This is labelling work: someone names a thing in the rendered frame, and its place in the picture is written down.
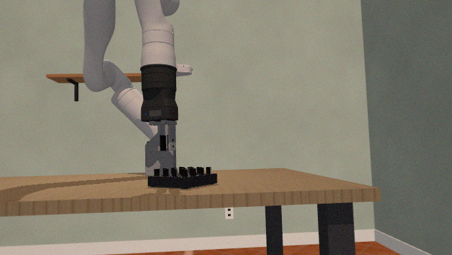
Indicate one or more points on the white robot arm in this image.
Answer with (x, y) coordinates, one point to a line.
(99, 17)

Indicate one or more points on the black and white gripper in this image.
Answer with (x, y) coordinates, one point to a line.
(158, 83)

